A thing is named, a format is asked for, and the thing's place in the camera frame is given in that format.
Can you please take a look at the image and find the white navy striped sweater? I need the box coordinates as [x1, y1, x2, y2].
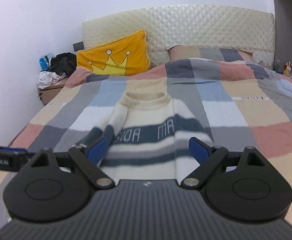
[77, 92, 213, 183]

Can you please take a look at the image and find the black clothing pile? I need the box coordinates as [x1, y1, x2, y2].
[49, 53, 77, 77]

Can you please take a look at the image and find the pastel checkered quilt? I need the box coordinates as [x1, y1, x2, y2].
[12, 58, 292, 224]

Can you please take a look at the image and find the wooden left nightstand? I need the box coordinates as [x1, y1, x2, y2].
[38, 77, 68, 105]

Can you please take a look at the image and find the white crumpled cloth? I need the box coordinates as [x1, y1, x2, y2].
[37, 71, 66, 89]

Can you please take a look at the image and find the blue white package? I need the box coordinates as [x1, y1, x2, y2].
[39, 53, 54, 71]

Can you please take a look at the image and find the checkered bed pillow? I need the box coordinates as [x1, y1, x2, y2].
[168, 46, 253, 62]

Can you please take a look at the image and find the yellow crown pillow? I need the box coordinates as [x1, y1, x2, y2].
[77, 29, 151, 76]

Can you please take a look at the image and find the cream quilted headboard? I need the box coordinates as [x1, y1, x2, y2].
[81, 4, 276, 69]

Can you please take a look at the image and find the dark wall socket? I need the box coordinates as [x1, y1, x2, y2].
[73, 41, 85, 51]

